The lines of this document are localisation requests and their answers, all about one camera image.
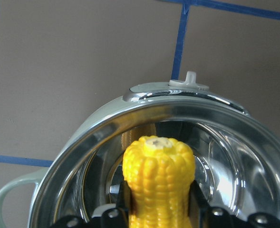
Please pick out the yellow corn cob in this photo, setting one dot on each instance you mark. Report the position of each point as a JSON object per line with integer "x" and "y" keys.
{"x": 159, "y": 172}

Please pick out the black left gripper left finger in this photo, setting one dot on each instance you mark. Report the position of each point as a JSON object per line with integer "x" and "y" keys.
{"x": 114, "y": 215}

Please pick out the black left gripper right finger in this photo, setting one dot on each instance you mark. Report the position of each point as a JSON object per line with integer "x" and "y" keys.
{"x": 201, "y": 214}

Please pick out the pale green electric pot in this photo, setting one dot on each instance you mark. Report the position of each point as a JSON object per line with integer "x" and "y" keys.
{"x": 237, "y": 160}

